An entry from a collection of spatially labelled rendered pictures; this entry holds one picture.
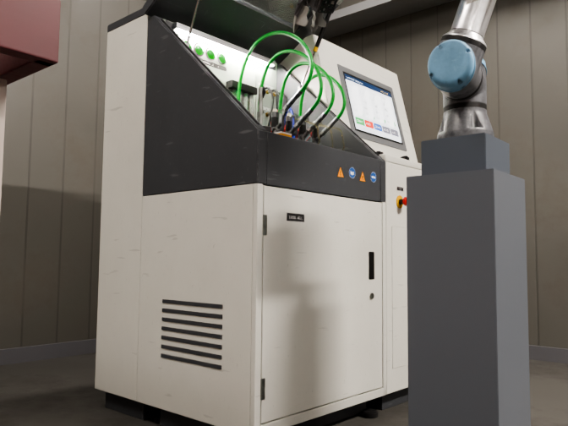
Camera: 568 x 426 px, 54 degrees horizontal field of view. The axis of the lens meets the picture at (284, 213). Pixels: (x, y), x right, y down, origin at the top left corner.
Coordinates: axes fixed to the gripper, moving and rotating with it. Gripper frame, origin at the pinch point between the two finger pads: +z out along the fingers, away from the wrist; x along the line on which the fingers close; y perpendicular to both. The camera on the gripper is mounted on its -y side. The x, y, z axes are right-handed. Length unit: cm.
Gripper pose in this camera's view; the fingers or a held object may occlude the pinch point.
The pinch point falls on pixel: (303, 29)
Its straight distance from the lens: 193.5
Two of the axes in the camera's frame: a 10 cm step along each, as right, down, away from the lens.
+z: -2.9, 7.5, 5.9
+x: 7.9, -1.7, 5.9
